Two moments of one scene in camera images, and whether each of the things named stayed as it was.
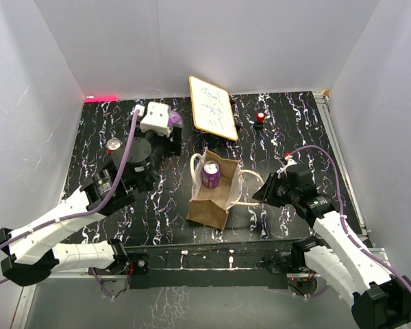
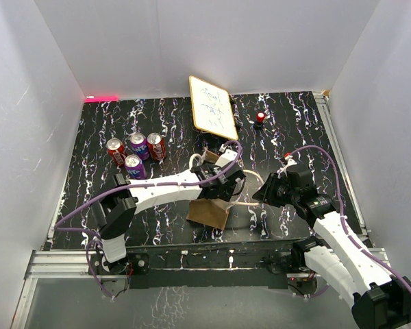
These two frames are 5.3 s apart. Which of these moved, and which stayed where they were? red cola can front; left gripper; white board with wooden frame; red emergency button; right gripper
Moved: left gripper
Stayed: red cola can front; right gripper; white board with wooden frame; red emergency button
